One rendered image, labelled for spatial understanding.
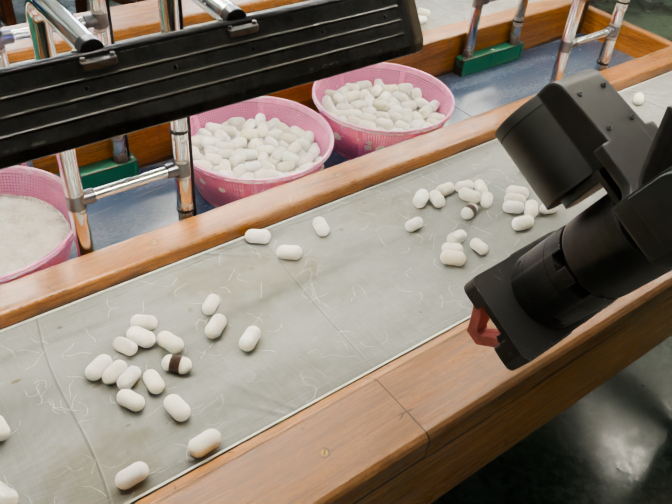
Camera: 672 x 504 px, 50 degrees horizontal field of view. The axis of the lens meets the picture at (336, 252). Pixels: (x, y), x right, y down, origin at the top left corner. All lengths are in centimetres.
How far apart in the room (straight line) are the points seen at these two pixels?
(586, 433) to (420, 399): 108
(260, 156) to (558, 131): 83
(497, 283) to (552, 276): 4
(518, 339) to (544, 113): 15
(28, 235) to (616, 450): 138
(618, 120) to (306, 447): 48
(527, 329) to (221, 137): 86
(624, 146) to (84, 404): 64
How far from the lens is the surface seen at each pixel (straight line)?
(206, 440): 79
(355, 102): 139
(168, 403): 83
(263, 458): 77
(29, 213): 115
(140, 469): 78
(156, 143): 131
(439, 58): 166
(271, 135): 128
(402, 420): 81
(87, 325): 95
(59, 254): 104
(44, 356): 93
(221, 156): 122
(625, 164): 42
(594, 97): 44
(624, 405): 198
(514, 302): 50
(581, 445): 185
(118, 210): 123
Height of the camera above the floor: 141
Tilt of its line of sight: 41 degrees down
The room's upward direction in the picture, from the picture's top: 5 degrees clockwise
